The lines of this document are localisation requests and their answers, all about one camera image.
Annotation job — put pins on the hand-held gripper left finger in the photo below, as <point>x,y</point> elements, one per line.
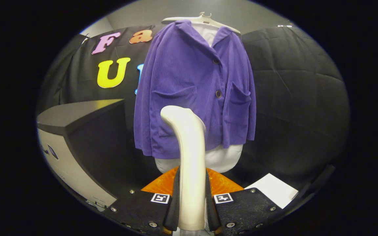
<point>139,209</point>

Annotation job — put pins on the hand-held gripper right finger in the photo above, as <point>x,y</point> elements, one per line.
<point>248,209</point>

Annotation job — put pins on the white shirt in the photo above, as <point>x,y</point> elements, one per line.
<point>223,157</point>

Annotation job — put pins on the white garment steamer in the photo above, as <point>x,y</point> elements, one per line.
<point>190,164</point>

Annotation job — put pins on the white clothes hanger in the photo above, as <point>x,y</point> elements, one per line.
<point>205,20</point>

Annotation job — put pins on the white paper sheet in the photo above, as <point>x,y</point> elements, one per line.
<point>274,190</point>

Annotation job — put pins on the grey cabinet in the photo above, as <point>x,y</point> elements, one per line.
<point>77,114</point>

